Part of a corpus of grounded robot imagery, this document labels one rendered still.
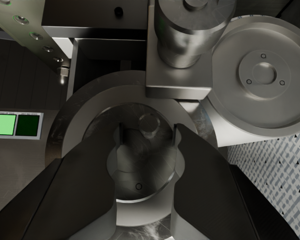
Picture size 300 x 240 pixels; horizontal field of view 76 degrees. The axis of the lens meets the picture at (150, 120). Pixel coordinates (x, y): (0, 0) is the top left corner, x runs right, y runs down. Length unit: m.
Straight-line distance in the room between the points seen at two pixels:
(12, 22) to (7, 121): 0.27
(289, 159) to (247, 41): 0.14
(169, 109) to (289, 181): 0.17
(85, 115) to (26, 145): 0.42
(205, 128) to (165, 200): 0.07
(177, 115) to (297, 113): 0.11
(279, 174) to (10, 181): 0.56
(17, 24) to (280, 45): 0.41
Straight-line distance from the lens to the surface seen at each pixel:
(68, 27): 0.19
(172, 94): 0.16
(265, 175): 0.32
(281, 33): 0.25
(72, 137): 0.17
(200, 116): 0.17
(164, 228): 0.17
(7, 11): 0.43
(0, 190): 0.62
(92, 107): 0.17
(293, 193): 0.28
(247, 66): 0.21
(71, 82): 0.20
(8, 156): 0.61
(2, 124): 0.62
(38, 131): 0.57
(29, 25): 0.44
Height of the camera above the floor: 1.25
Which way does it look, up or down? 11 degrees down
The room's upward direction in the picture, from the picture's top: 178 degrees counter-clockwise
